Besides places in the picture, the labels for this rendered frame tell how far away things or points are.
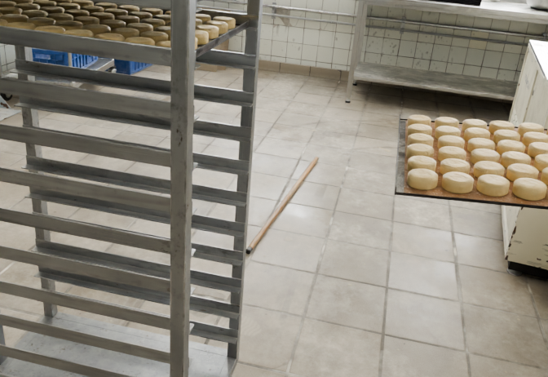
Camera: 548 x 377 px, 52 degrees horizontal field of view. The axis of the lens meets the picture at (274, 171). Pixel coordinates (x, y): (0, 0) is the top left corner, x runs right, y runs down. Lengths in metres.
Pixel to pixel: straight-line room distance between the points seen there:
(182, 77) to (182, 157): 0.14
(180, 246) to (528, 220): 1.82
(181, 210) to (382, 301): 1.47
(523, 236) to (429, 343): 0.70
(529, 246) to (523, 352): 0.52
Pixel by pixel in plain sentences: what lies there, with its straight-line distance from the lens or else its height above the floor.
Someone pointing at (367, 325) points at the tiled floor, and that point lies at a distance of 2.21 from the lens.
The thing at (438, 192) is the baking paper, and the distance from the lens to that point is 0.97.
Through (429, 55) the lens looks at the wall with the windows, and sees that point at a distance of 5.41.
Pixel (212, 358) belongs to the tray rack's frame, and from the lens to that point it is 1.77.
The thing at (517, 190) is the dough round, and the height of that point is 0.99.
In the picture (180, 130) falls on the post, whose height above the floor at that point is 1.03.
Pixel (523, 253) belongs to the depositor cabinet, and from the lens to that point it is 2.65.
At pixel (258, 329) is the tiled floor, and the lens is 2.11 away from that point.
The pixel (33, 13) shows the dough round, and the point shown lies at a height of 1.15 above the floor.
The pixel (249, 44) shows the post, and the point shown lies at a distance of 1.33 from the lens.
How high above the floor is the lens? 1.36
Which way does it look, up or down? 24 degrees down
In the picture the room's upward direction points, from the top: 5 degrees clockwise
